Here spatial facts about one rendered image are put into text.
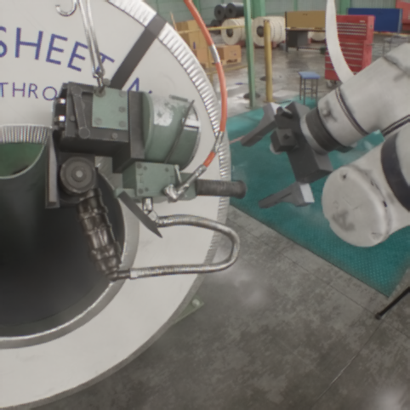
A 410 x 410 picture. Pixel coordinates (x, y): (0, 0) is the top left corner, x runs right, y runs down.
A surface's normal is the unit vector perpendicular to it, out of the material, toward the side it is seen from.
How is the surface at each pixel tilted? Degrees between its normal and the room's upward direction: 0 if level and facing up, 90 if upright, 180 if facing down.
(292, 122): 65
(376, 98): 82
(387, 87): 75
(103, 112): 58
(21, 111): 90
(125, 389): 0
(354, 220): 94
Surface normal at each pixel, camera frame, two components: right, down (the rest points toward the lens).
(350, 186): -0.91, 0.29
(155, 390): -0.11, -0.82
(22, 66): 0.61, 0.40
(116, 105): 0.59, -0.18
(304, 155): -0.80, 0.00
